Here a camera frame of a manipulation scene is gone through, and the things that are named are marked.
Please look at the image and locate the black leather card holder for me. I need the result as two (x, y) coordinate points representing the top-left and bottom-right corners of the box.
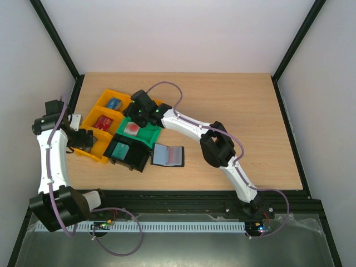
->
(151, 143), (185, 167)

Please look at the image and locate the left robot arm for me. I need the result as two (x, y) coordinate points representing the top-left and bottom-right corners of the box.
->
(29, 98), (104, 238)

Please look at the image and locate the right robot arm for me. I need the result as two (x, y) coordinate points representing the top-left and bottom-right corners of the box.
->
(124, 90), (263, 218)

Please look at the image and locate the red circle card stack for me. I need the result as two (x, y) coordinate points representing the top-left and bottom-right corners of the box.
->
(123, 122), (140, 136)

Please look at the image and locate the red VIP card stack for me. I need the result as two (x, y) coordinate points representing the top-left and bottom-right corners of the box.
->
(93, 115), (113, 132)

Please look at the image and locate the blue VIP card stack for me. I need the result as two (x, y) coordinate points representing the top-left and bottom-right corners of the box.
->
(105, 97), (122, 111)

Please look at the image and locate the teal card stack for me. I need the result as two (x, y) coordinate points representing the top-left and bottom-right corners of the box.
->
(111, 142), (130, 160)

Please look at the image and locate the green bin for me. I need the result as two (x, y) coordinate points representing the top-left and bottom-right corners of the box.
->
(116, 117), (162, 149)

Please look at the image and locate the yellow bin far right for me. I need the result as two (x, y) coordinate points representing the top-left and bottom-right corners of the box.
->
(154, 99), (163, 106)

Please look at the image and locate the yellow bin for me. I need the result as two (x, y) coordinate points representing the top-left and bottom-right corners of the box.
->
(154, 99), (163, 106)
(96, 89), (131, 113)
(74, 106), (125, 164)

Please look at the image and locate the yellow bin far left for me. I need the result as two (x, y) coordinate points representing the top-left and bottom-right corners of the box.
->
(96, 89), (131, 113)

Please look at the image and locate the yellow bin near left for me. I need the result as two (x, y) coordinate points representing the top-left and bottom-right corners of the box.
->
(74, 106), (125, 164)

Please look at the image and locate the black bin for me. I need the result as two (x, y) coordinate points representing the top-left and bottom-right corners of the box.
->
(103, 134), (152, 172)

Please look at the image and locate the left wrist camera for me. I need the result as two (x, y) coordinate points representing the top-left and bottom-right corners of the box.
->
(68, 114), (83, 131)

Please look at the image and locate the white slotted cable duct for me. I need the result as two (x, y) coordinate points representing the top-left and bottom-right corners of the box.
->
(33, 221), (246, 233)

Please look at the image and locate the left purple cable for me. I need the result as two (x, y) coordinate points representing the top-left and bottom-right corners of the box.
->
(47, 93), (143, 256)

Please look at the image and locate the left black frame post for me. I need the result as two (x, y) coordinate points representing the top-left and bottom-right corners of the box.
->
(29, 0), (82, 81)

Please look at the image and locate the black frame post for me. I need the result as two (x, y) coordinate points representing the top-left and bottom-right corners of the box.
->
(271, 0), (327, 81)
(29, 0), (82, 81)

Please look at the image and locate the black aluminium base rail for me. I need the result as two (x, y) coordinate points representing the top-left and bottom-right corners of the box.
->
(27, 190), (325, 221)

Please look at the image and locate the right black frame post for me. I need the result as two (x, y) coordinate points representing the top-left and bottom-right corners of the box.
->
(271, 0), (327, 81)

